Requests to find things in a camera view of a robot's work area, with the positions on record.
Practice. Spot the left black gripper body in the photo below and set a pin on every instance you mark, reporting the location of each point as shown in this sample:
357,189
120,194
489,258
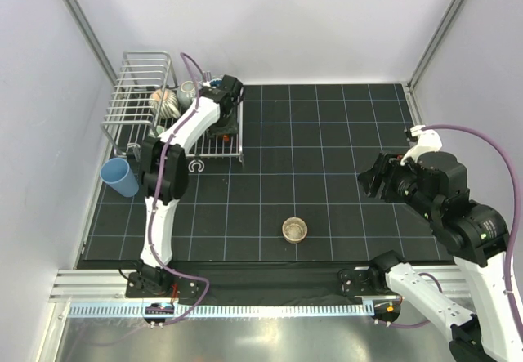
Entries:
225,126

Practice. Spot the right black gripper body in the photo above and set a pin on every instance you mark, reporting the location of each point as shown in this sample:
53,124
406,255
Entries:
399,181

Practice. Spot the grey speckled round mug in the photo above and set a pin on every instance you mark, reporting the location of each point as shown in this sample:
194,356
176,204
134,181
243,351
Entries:
187,94

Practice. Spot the beige ribbed ceramic mug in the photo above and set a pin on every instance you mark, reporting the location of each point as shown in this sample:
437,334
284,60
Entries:
165,104

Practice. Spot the small tan ceramic cup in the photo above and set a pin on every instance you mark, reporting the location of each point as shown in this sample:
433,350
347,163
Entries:
294,230

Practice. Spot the light blue plastic cup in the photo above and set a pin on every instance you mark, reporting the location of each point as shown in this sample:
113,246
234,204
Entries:
117,174

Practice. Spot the dark blue mug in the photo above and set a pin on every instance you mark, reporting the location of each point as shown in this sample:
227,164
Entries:
214,82

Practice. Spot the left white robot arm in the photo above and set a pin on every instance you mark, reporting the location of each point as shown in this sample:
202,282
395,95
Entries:
164,172

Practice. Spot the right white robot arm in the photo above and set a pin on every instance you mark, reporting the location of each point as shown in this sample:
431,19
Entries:
476,236

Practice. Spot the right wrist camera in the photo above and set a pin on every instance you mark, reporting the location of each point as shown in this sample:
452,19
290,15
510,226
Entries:
424,141

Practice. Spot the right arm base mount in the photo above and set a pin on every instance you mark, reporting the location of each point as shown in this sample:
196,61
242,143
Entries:
355,281

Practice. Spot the metal wire dish rack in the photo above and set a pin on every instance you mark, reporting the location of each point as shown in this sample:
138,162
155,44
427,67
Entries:
129,119

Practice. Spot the slotted cable duct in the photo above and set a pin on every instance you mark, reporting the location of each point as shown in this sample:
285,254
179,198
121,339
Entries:
150,310

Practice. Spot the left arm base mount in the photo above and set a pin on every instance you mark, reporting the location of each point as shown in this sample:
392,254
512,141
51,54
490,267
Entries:
147,281

